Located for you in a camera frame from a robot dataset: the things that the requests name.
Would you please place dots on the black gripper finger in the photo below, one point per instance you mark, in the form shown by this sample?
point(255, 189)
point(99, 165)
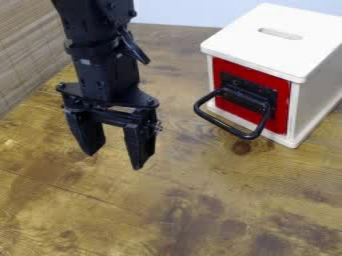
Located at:
point(87, 131)
point(140, 140)

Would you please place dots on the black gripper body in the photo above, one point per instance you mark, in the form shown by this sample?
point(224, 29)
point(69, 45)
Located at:
point(107, 90)

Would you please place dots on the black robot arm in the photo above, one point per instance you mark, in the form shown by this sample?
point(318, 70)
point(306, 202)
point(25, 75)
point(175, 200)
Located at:
point(95, 26)

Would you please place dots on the red drawer front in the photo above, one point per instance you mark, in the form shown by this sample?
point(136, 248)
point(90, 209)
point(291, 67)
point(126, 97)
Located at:
point(250, 89)

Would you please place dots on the white wooden drawer box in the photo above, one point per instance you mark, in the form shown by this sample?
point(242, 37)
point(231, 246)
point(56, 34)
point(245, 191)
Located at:
point(293, 44)

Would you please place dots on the wooden slat panel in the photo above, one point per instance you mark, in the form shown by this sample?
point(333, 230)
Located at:
point(32, 52)

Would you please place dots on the black metal drawer handle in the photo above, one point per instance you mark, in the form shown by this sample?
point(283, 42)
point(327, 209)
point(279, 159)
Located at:
point(243, 102)

